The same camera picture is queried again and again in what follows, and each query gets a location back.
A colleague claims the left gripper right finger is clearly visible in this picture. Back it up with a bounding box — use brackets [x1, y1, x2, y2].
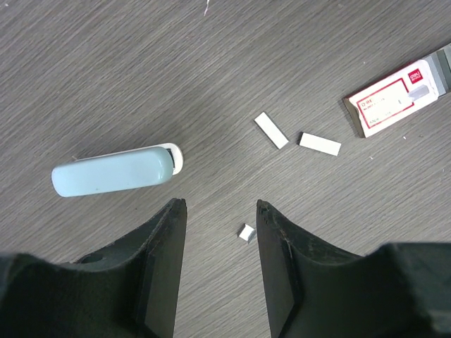
[257, 200, 450, 337]

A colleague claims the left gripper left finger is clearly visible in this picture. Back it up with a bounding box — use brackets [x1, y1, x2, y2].
[1, 199, 187, 337]

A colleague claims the light blue stapler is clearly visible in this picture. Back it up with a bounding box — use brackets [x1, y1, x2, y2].
[51, 143, 184, 197]

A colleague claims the long staple strip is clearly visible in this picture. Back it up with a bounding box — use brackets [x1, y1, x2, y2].
[254, 112, 289, 149]
[299, 132, 341, 156]

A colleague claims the small staple strip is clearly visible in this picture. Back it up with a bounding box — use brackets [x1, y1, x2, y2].
[238, 224, 256, 243]

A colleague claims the red white staple box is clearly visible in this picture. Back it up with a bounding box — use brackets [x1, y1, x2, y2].
[343, 44, 450, 138]

